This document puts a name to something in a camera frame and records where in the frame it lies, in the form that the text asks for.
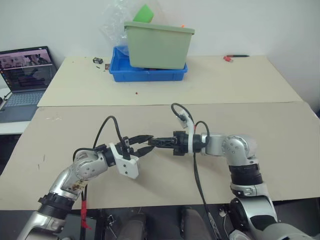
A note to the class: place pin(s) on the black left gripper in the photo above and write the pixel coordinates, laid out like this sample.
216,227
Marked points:
126,147

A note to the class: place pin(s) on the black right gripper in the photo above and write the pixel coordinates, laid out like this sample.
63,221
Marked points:
181,143

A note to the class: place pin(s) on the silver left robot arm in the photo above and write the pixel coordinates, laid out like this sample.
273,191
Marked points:
85,167

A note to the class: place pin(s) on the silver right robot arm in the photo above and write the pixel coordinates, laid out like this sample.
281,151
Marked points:
240,147

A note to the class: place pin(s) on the blue plastic tray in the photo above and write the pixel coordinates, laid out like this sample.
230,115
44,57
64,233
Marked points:
147,75

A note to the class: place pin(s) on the stained paper tag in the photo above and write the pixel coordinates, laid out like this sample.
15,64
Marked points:
78,186

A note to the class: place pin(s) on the small brown chip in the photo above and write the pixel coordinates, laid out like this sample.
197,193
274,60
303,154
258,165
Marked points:
107,66

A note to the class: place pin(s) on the pale green plastic bin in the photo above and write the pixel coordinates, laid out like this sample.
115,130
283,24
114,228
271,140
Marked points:
160,47

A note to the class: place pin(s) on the red and black pen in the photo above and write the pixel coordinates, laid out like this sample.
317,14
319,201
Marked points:
228,58

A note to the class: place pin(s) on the clear plastic bag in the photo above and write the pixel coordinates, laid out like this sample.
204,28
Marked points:
113,27

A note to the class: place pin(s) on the bright green flat board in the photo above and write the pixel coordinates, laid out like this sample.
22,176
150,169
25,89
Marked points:
143,13

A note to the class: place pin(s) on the open grey laptop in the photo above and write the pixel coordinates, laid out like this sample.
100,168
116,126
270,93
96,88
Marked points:
25,75

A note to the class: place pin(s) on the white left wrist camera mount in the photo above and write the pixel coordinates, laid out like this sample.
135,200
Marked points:
127,166

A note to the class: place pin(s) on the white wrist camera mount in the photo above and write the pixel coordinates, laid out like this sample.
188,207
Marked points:
191,140
127,166

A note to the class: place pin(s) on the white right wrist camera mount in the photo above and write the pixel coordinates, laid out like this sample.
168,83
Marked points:
191,140

